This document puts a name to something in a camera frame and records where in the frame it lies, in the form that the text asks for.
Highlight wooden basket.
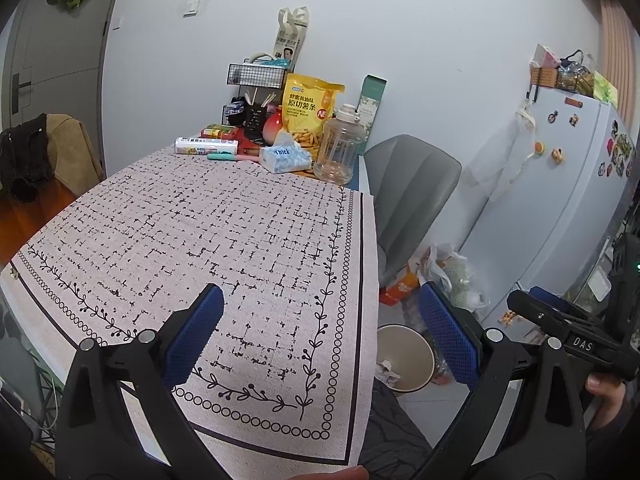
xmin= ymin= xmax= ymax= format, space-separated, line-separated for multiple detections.
xmin=530 ymin=62 xmax=558 ymax=90

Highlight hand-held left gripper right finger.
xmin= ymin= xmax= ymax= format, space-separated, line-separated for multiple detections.
xmin=410 ymin=280 xmax=589 ymax=480

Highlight small black wire basket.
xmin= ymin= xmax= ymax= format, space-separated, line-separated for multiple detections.
xmin=222 ymin=102 xmax=251 ymax=126

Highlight person's left hand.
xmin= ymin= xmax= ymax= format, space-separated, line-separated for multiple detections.
xmin=280 ymin=465 xmax=371 ymax=480

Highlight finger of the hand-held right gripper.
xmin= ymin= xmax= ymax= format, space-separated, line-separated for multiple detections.
xmin=506 ymin=290 xmax=628 ymax=382
xmin=529 ymin=286 xmax=608 ymax=333

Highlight black utensil holder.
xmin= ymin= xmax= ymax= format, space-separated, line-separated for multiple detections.
xmin=244 ymin=100 xmax=268 ymax=133

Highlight pink patterned tablecloth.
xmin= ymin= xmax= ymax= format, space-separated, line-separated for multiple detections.
xmin=10 ymin=152 xmax=378 ymax=468

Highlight person's right hand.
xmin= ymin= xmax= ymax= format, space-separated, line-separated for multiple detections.
xmin=584 ymin=374 xmax=630 ymax=432

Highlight white printed roll pack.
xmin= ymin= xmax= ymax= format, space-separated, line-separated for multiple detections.
xmin=175 ymin=136 xmax=239 ymax=157

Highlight black jacket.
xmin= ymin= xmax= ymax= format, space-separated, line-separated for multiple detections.
xmin=0 ymin=114 xmax=53 ymax=203

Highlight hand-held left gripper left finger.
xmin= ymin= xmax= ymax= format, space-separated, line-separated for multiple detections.
xmin=55 ymin=282 xmax=232 ymax=480

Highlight yellow snack bag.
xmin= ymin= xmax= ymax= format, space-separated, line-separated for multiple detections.
xmin=281 ymin=72 xmax=346 ymax=161

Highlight white fridge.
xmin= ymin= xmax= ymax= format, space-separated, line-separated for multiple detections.
xmin=465 ymin=85 xmax=638 ymax=336

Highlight pink curtain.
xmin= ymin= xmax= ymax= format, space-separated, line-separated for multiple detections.
xmin=597 ymin=0 xmax=640 ymax=126

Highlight clear plastic bag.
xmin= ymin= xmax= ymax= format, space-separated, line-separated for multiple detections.
xmin=417 ymin=242 xmax=491 ymax=321

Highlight beige trash bin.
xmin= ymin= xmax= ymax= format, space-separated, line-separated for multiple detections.
xmin=376 ymin=324 xmax=436 ymax=393

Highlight blue white tissue pack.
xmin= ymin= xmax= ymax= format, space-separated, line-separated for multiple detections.
xmin=259 ymin=132 xmax=313 ymax=174

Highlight dark patterned pants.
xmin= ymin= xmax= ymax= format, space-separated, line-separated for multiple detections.
xmin=357 ymin=385 xmax=433 ymax=471

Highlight group of fridge magnets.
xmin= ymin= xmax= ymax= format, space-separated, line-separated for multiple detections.
xmin=532 ymin=100 xmax=638 ymax=181

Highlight white cloth bag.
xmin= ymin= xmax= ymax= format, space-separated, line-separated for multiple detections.
xmin=460 ymin=102 xmax=538 ymax=203

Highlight clear plastic jug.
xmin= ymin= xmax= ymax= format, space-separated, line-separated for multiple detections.
xmin=314 ymin=104 xmax=362 ymax=185

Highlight pink box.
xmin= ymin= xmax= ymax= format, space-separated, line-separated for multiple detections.
xmin=532 ymin=44 xmax=561 ymax=68

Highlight grey chair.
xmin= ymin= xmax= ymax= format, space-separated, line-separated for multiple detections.
xmin=364 ymin=135 xmax=462 ymax=288

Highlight red apple ornament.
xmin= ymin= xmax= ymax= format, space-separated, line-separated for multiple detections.
xmin=264 ymin=112 xmax=286 ymax=147

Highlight orange carton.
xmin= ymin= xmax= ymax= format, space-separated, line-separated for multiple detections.
xmin=380 ymin=267 xmax=421 ymax=306

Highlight paper tote bag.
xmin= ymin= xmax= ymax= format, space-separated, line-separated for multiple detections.
xmin=274 ymin=5 xmax=311 ymax=73

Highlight green tall box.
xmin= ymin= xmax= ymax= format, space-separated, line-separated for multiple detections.
xmin=357 ymin=75 xmax=388 ymax=143

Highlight green printed box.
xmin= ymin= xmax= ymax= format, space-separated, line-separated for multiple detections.
xmin=592 ymin=72 xmax=621 ymax=106

